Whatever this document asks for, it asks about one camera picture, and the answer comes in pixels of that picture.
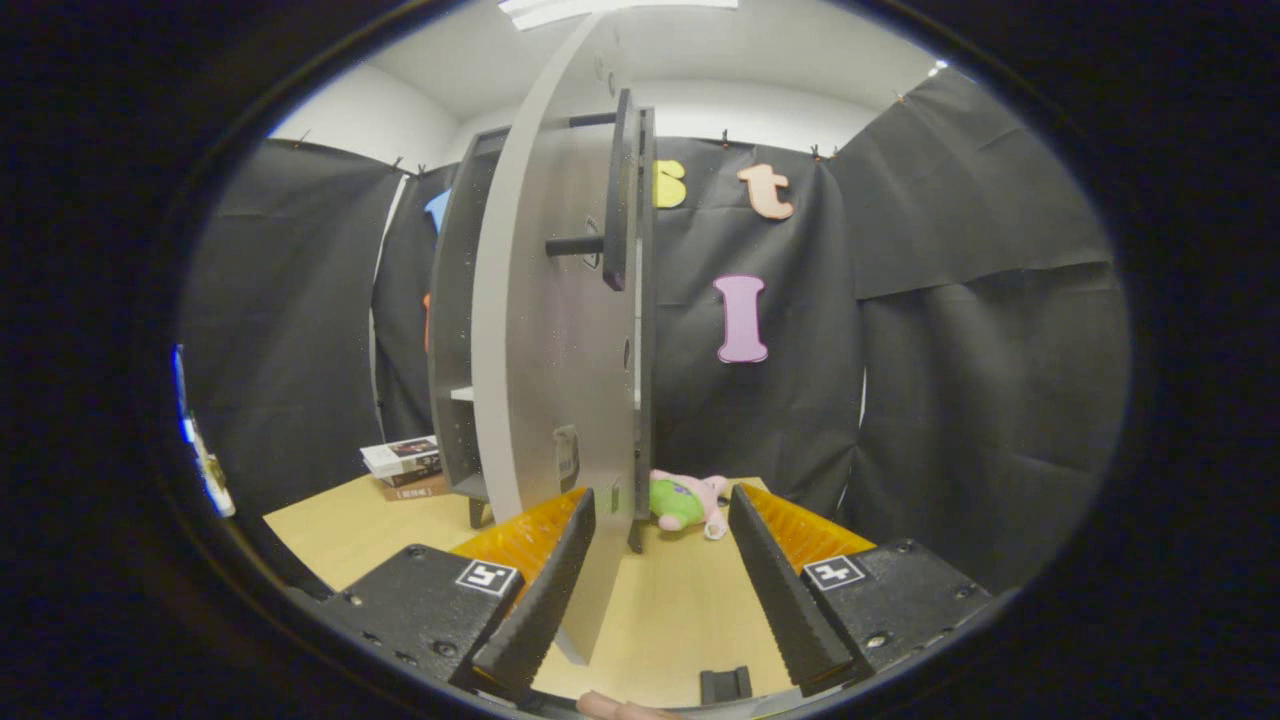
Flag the black backdrop cloth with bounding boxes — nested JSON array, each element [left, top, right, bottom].
[[180, 68, 1131, 591]]

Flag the grey shoe cabinet door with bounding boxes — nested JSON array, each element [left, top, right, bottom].
[[470, 10, 641, 667]]

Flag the brown book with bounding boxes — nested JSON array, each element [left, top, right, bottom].
[[379, 474, 452, 502]]

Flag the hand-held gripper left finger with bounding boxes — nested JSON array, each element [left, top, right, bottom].
[[318, 487, 598, 703]]

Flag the long ceiling light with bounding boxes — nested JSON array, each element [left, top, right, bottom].
[[498, 0, 740, 31]]

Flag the grey shoe cabinet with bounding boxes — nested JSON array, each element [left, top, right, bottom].
[[428, 108, 657, 554]]

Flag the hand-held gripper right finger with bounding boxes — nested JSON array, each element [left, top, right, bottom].
[[727, 484, 993, 698]]

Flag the small black block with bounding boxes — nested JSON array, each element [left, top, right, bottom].
[[699, 665, 754, 707]]

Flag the green and pink plush toy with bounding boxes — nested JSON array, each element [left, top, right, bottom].
[[648, 469, 732, 542]]

